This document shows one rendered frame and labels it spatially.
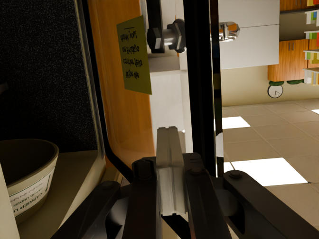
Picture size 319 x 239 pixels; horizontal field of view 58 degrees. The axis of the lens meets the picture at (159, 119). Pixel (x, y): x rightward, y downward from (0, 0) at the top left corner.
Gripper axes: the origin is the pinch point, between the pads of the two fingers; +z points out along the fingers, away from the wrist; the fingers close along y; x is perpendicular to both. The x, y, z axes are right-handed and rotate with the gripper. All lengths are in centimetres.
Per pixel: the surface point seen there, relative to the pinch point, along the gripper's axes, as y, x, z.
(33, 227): -14.2, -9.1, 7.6
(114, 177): -9.3, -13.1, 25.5
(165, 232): -1.7, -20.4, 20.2
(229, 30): 5.8, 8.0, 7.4
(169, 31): 0.8, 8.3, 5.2
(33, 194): -14.2, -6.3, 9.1
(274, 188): 94, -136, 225
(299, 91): 269, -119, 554
